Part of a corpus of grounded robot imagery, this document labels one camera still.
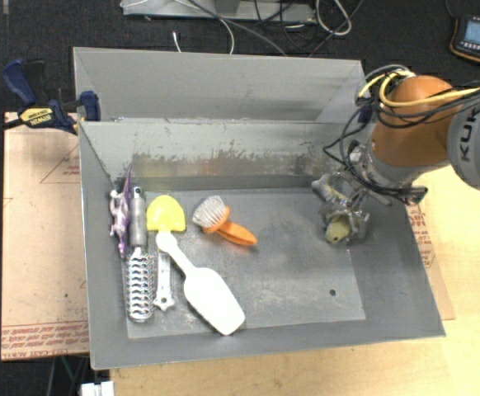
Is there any white flat plastic tool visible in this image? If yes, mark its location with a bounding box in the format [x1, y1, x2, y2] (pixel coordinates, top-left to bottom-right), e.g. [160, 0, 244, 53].
[153, 249, 177, 313]

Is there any silver round hair brush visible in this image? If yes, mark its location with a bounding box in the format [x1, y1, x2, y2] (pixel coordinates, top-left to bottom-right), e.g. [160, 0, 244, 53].
[125, 186, 159, 323]

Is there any white plastic scoop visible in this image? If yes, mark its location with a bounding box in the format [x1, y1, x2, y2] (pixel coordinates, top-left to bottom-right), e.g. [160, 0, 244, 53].
[155, 231, 247, 337]

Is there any orange brush with white bristles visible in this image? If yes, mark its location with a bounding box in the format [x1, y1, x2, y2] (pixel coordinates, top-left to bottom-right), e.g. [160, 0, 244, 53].
[191, 195, 259, 248]

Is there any pale yellow rounded object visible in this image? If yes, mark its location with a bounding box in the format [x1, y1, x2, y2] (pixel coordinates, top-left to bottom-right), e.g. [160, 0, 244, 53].
[325, 216, 351, 244]

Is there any grey metal bin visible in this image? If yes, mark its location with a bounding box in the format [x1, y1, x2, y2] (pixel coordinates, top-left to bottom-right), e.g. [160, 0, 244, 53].
[73, 46, 447, 371]

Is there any brown cardboard board, red print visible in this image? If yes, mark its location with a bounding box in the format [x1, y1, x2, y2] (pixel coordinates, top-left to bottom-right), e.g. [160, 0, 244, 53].
[0, 111, 456, 362]

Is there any purple toy lizard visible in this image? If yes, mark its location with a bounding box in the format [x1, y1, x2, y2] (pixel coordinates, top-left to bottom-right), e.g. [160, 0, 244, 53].
[108, 164, 134, 260]

